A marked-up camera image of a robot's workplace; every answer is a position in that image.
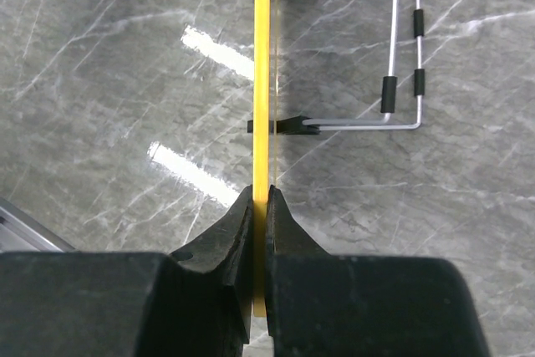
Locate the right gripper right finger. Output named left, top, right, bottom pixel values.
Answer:
left=265, top=188, right=490, bottom=356

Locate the yellow framed whiteboard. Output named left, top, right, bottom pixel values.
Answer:
left=252, top=0, right=272, bottom=318

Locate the wire whiteboard stand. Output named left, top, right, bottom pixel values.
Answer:
left=267, top=0, right=425, bottom=135

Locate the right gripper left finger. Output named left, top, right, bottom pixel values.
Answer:
left=1, top=187, right=252, bottom=356

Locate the aluminium mounting rail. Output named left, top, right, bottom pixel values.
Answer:
left=0, top=198, right=74, bottom=252

